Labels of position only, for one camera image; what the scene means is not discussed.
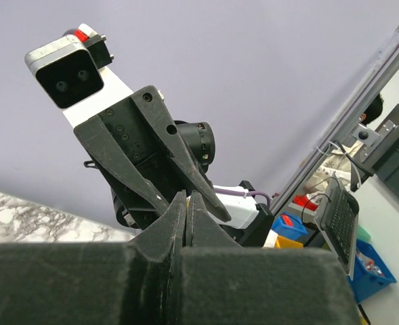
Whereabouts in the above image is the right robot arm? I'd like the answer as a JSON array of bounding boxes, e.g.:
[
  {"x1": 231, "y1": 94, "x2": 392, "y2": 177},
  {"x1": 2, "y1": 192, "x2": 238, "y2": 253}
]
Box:
[{"x1": 74, "y1": 86, "x2": 274, "y2": 247}]

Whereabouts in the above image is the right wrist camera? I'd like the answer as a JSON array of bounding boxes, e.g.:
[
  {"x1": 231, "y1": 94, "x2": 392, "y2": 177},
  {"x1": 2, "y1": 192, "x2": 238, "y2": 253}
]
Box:
[{"x1": 24, "y1": 34, "x2": 104, "y2": 109}]

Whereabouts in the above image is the aluminium frame post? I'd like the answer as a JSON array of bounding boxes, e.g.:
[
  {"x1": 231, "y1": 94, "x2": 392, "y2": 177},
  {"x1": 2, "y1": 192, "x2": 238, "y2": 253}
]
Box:
[{"x1": 271, "y1": 25, "x2": 399, "y2": 214}]

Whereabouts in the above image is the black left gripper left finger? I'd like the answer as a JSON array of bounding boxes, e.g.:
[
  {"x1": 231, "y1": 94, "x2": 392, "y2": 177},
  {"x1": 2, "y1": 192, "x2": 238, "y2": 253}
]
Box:
[{"x1": 0, "y1": 192, "x2": 187, "y2": 324}]

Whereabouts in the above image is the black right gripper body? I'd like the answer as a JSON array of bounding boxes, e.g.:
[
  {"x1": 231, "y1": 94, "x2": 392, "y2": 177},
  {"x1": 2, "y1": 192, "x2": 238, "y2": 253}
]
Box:
[{"x1": 98, "y1": 95, "x2": 215, "y2": 202}]

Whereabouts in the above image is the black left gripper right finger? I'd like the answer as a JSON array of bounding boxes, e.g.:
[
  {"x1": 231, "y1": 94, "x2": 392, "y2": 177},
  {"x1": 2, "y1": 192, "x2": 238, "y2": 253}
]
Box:
[{"x1": 182, "y1": 192, "x2": 360, "y2": 324}]

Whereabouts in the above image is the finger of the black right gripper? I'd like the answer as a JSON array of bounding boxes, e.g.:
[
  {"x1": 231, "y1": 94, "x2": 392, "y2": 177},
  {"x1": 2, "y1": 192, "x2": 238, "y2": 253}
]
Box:
[
  {"x1": 131, "y1": 85, "x2": 231, "y2": 222},
  {"x1": 74, "y1": 116, "x2": 169, "y2": 216}
]

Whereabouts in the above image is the blue storage bin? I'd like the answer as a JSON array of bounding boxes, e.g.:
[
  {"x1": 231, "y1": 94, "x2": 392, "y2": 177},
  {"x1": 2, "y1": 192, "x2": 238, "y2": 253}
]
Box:
[{"x1": 270, "y1": 213, "x2": 397, "y2": 303}]

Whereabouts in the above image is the black keyboard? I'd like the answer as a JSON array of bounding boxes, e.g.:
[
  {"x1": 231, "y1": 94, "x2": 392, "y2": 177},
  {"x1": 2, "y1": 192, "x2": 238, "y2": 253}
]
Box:
[{"x1": 314, "y1": 178, "x2": 359, "y2": 278}]

